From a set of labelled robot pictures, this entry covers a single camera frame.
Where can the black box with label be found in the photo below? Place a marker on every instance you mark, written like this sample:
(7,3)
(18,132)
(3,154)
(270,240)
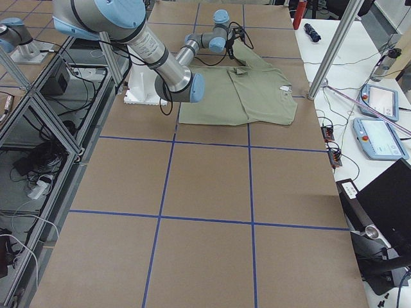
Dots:
(380,217)

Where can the white metal base plate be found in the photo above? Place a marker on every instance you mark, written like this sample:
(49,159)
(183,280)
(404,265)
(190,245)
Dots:
(141,87)

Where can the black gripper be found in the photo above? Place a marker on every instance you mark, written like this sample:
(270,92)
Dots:
(230,45)

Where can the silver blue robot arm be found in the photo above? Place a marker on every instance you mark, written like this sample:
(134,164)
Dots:
(125,23)
(220,40)

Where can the long reach grabber stick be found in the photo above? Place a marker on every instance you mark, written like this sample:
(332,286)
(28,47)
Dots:
(368,108)

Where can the grey water bottle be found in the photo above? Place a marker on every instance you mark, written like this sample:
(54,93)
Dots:
(385,63)

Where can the near blue teach pendant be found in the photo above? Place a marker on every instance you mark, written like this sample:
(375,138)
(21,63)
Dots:
(378,140)

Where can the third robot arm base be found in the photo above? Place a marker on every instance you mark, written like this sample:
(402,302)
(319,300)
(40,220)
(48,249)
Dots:
(18,42)

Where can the folded dark blue umbrella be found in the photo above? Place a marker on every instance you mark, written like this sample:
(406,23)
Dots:
(312,33)

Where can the red cylinder tube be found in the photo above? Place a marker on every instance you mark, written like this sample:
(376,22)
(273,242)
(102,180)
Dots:
(299,13)

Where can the grey aluminium frame post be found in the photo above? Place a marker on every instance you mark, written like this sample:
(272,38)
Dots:
(353,7)

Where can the olive green long-sleeve shirt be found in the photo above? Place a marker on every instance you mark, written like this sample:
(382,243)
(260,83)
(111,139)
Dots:
(236,95)

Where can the blue teach pendant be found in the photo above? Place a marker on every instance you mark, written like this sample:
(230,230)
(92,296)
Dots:
(378,140)
(382,100)

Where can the black power box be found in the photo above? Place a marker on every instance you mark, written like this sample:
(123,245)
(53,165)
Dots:
(57,82)

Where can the white paper price tag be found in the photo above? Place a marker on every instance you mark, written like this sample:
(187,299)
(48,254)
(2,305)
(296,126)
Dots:
(286,89)

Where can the white power strip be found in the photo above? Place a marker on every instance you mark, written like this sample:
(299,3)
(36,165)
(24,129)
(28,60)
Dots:
(42,186)

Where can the far blue teach pendant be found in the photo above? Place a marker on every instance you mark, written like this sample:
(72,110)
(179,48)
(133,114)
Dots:
(382,100)

